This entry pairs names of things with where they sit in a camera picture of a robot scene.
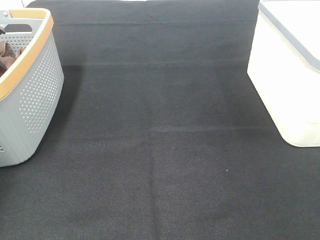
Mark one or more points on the grey perforated laundry basket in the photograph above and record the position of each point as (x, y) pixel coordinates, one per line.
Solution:
(31, 87)

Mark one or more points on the brown towels in basket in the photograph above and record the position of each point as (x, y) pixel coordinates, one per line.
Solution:
(6, 60)

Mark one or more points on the black table cloth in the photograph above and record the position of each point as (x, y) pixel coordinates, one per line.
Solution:
(159, 133)

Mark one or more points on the white storage bin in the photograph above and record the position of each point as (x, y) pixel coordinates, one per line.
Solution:
(284, 67)

